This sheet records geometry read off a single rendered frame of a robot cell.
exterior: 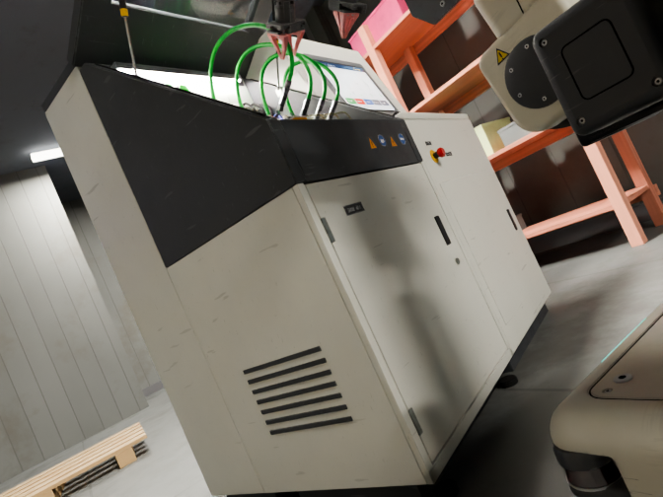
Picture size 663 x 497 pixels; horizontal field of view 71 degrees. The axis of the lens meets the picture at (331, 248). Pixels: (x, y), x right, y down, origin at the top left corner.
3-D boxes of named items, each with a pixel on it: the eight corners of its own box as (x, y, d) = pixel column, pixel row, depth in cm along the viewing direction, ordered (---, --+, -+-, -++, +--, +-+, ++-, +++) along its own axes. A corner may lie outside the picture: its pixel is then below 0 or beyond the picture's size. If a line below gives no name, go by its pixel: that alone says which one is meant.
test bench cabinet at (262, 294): (447, 516, 99) (296, 183, 102) (274, 517, 134) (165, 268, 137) (523, 373, 156) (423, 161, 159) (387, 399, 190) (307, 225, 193)
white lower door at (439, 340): (434, 463, 102) (306, 182, 104) (425, 464, 103) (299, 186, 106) (509, 347, 153) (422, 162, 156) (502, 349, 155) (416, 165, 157)
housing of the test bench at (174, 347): (274, 516, 135) (71, 55, 140) (219, 516, 152) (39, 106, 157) (448, 336, 246) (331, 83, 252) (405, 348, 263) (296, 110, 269)
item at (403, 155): (307, 181, 106) (278, 118, 107) (294, 189, 109) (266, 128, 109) (418, 162, 155) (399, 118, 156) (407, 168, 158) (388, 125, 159)
